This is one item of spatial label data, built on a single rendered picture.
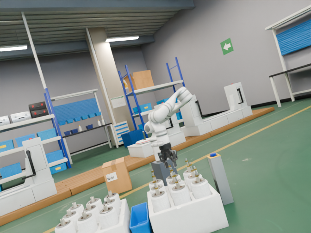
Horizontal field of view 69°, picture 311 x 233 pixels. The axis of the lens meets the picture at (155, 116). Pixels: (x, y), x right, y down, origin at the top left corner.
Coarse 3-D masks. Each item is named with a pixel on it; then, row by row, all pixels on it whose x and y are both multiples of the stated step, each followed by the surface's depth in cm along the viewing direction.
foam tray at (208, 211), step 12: (168, 192) 143; (192, 192) 132; (216, 192) 123; (192, 204) 119; (204, 204) 119; (216, 204) 119; (156, 216) 117; (168, 216) 118; (180, 216) 118; (192, 216) 119; (204, 216) 119; (216, 216) 119; (156, 228) 117; (168, 228) 118; (180, 228) 118; (192, 228) 119; (204, 228) 119; (216, 228) 119
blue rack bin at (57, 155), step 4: (52, 152) 561; (56, 152) 521; (60, 152) 526; (48, 156) 513; (52, 156) 517; (56, 156) 521; (60, 156) 525; (48, 160) 512; (52, 160) 516; (56, 160) 521
